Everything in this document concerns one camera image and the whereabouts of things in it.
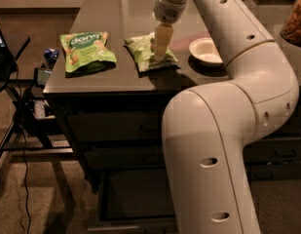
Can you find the black phone device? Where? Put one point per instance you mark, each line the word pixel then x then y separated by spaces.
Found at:
pixel 41 77

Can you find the white paper bowl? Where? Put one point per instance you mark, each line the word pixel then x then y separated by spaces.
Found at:
pixel 205 52

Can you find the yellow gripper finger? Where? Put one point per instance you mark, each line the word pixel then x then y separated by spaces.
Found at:
pixel 163 34

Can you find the middle right drawer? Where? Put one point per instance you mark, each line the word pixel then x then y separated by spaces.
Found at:
pixel 274 150

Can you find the green jalapeno chip bag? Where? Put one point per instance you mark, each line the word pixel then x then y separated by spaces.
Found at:
pixel 141 49

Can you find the middle left drawer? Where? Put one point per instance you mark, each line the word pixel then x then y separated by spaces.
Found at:
pixel 131 157

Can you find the green Dang chip bag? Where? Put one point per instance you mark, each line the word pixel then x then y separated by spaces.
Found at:
pixel 86 52

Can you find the black side stand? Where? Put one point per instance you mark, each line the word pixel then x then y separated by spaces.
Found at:
pixel 26 132

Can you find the top left drawer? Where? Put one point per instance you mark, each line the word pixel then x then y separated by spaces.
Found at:
pixel 107 126

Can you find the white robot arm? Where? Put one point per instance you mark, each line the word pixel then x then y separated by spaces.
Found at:
pixel 206 128

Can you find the black laptop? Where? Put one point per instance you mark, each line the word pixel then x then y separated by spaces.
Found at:
pixel 5 55

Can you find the open bottom left drawer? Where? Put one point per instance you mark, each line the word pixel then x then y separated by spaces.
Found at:
pixel 134 202

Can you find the bottom right drawer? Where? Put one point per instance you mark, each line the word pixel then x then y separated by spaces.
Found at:
pixel 273 172

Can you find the blue small object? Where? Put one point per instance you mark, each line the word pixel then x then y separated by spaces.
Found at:
pixel 51 55

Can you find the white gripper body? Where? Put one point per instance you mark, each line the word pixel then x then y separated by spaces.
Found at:
pixel 167 13

